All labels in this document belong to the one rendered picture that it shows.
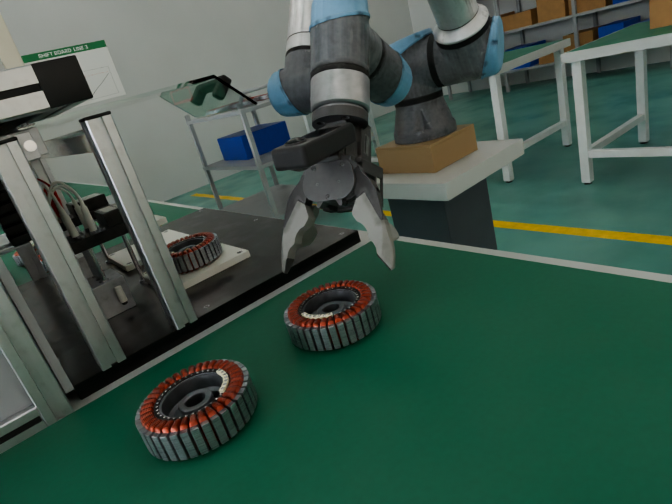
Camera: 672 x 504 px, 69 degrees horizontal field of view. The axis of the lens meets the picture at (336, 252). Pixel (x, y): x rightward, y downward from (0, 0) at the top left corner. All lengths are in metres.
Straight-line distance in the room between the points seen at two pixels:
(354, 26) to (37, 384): 0.55
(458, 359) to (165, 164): 6.13
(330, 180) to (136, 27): 6.10
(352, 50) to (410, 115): 0.57
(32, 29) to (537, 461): 6.23
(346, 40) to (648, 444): 0.50
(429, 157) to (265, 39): 6.28
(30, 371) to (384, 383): 0.39
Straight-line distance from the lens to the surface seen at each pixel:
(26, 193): 0.63
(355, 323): 0.54
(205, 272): 0.83
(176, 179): 6.55
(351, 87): 0.62
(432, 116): 1.19
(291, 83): 0.80
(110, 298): 0.83
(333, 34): 0.65
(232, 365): 0.52
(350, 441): 0.44
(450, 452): 0.41
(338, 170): 0.59
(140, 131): 6.43
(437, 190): 1.07
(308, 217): 0.60
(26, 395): 0.67
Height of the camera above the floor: 1.04
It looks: 21 degrees down
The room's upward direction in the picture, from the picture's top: 16 degrees counter-clockwise
